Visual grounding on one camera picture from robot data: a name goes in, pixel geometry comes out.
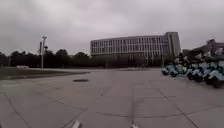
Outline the wide pale multi-storey building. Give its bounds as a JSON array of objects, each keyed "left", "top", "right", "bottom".
[{"left": 89, "top": 31, "right": 182, "bottom": 67}]

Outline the grey paved plaza ground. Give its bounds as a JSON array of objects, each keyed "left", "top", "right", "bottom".
[{"left": 0, "top": 67, "right": 224, "bottom": 128}]

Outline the manhole cover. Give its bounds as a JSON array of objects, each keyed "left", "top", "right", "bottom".
[{"left": 72, "top": 78, "right": 90, "bottom": 83}]

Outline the row of trees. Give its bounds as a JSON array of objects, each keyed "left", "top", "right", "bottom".
[{"left": 0, "top": 48, "right": 201, "bottom": 70}]

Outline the tall lamp pole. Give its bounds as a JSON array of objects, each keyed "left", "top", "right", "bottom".
[{"left": 38, "top": 35, "right": 48, "bottom": 69}]

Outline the dark grass patch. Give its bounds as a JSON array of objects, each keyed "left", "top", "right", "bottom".
[{"left": 0, "top": 66, "right": 90, "bottom": 80}]

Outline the row of blue scooters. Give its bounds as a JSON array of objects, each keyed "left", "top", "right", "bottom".
[{"left": 160, "top": 52, "right": 224, "bottom": 89}]

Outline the low grey building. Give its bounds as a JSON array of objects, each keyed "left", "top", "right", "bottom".
[{"left": 192, "top": 38, "right": 224, "bottom": 58}]

